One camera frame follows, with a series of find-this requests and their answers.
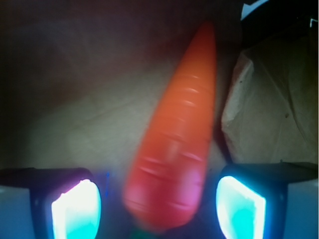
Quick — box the orange toy carrot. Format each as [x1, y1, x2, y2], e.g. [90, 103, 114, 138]
[123, 22, 216, 233]

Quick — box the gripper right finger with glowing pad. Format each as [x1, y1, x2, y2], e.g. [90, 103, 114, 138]
[215, 162, 319, 239]

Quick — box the brown paper bag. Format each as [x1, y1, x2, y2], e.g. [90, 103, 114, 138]
[0, 0, 318, 178]

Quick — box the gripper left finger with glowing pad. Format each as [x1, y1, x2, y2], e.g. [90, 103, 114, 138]
[0, 168, 102, 239]

